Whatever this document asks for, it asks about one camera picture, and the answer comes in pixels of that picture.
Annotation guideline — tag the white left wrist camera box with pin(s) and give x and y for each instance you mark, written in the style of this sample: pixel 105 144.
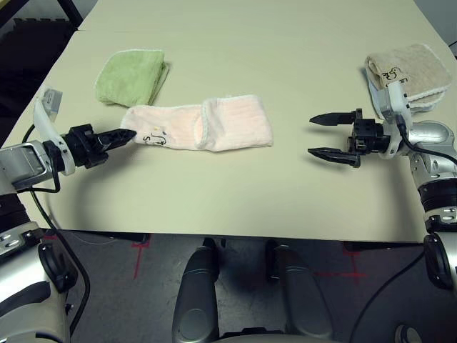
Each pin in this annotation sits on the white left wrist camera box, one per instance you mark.
pixel 50 101

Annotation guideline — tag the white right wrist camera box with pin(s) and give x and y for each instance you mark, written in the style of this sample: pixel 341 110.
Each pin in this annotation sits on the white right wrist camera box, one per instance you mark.
pixel 392 100

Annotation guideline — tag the folded light blue towel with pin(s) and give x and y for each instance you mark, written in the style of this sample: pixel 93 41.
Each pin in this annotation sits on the folded light blue towel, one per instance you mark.
pixel 375 98

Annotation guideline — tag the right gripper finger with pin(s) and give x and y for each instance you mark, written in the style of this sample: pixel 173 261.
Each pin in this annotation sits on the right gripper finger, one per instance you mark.
pixel 332 156
pixel 332 119

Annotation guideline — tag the folded green towel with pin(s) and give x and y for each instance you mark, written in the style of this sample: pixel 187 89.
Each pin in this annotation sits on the folded green towel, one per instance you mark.
pixel 128 75

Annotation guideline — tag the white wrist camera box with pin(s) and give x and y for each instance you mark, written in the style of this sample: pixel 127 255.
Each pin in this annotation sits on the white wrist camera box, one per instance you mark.
pixel 50 101
pixel 392 100

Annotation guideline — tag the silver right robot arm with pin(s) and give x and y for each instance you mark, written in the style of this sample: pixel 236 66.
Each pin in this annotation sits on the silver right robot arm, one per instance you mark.
pixel 428 134

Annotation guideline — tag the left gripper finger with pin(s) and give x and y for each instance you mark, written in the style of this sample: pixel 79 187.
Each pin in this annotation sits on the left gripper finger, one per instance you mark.
pixel 116 143
pixel 118 134

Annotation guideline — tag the pink terry towel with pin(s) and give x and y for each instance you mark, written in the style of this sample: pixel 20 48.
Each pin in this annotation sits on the pink terry towel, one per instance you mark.
pixel 232 121

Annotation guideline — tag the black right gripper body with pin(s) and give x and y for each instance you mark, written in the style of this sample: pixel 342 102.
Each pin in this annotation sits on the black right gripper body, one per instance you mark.
pixel 367 137

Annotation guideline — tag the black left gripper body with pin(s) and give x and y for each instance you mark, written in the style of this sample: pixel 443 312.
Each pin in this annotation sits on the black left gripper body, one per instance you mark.
pixel 84 143

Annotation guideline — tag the grey round floor object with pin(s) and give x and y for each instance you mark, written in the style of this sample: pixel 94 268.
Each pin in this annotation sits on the grey round floor object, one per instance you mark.
pixel 408 334

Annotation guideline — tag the grey robot left leg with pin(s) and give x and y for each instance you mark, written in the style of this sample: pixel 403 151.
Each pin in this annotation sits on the grey robot left leg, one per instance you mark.
pixel 194 286

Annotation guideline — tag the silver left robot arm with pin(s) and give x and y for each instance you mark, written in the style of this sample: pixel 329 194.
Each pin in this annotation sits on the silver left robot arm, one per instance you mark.
pixel 21 160

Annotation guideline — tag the grey robot torso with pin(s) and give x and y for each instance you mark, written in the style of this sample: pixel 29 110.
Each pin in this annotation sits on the grey robot torso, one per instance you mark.
pixel 257 337

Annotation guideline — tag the black foam floor mats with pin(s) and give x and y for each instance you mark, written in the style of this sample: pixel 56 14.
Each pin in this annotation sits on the black foam floor mats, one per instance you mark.
pixel 32 46

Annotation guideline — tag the folded beige towel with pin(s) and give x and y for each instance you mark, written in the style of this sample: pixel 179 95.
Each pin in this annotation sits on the folded beige towel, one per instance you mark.
pixel 414 64

